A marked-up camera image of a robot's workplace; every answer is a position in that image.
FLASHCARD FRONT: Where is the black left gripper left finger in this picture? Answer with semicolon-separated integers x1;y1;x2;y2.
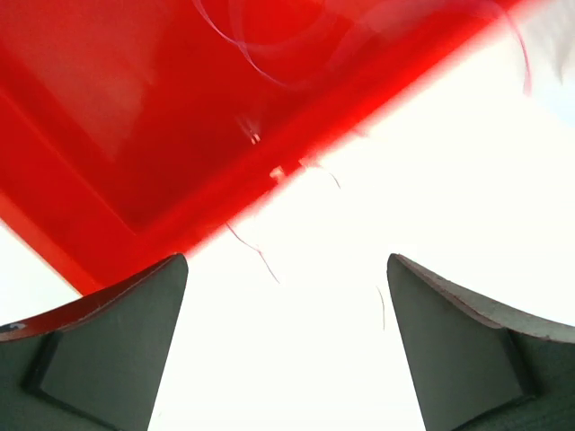
1;254;188;430

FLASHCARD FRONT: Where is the red plastic tray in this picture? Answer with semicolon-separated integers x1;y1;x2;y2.
1;1;514;294

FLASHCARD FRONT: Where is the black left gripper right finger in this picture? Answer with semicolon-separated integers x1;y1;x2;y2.
387;254;574;431

